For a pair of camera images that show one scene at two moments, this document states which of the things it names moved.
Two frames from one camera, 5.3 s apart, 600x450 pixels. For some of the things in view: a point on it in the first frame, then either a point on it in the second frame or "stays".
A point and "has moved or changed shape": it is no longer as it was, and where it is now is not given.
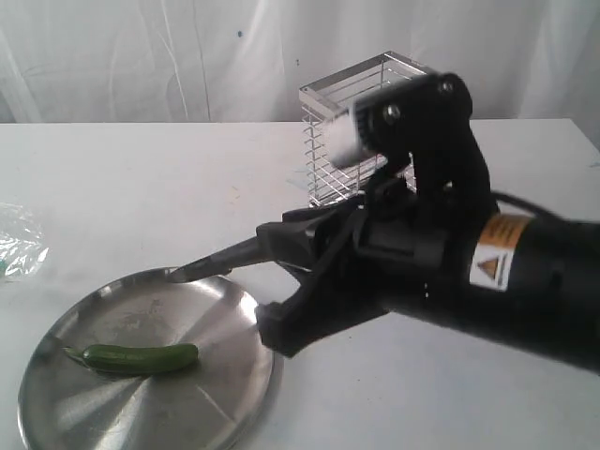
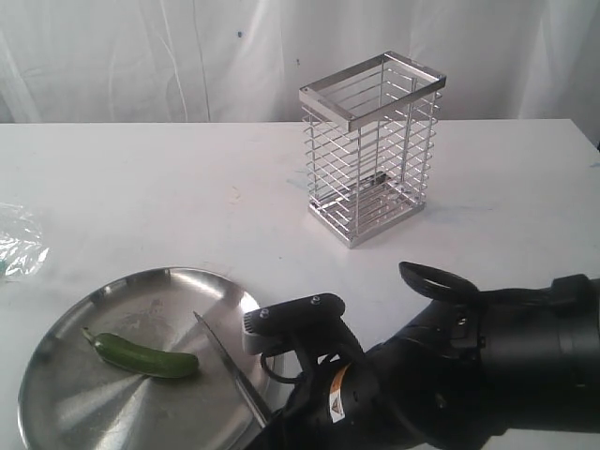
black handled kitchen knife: (248, 253) to (247, 390)
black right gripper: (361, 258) to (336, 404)
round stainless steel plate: (229, 398) stays
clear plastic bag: (22, 247) stays
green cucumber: (118, 359) has moved or changed shape
